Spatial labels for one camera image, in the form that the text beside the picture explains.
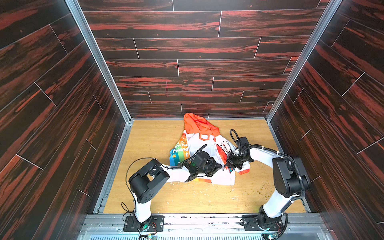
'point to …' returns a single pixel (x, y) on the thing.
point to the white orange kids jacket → (199, 132)
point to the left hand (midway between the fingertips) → (226, 167)
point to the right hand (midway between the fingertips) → (227, 164)
